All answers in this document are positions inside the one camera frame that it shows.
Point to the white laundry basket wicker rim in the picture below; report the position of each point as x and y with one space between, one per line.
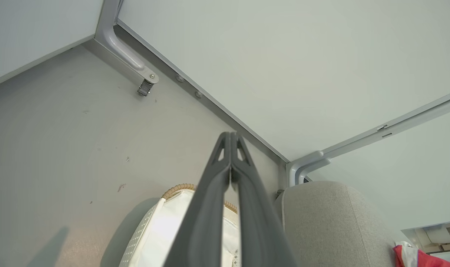
136 241

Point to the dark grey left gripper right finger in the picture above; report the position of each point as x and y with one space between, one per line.
258 222

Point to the grey partition bottom rail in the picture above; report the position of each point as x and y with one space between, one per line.
210 100

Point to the small rail foot bolt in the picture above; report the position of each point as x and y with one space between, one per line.
198 94
179 78

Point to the white fabric basket liner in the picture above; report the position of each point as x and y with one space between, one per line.
162 237

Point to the grey fabric sofa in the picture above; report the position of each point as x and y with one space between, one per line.
321 222

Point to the white background shelf unit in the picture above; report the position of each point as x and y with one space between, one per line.
436 235

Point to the black partition caster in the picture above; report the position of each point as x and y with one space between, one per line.
145 88

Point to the grey partition post with foot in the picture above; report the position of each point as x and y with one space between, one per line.
117 40

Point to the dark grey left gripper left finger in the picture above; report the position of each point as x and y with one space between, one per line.
206 215

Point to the red and white jersey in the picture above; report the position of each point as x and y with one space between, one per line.
417 259

